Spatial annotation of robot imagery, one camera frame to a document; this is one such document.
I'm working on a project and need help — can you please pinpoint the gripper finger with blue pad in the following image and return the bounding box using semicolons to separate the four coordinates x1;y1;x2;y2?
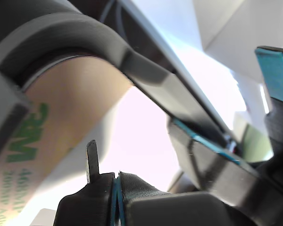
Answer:
113;171;172;226

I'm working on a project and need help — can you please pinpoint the blue padded gripper finger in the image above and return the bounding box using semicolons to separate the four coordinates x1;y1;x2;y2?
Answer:
254;46;283;163
167;117;260;205

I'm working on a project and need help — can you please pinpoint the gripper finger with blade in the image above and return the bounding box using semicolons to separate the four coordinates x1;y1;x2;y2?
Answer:
53;139;116;226

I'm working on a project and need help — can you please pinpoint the green fabric bag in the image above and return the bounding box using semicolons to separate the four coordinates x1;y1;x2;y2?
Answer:
244;123;274;163

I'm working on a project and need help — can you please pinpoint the white printed cardboard box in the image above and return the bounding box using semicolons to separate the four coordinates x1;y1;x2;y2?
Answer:
193;0;283;80

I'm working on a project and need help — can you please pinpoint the grey fixture with cylinder legs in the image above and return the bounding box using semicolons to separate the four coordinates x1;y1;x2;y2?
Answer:
0;0;229;165

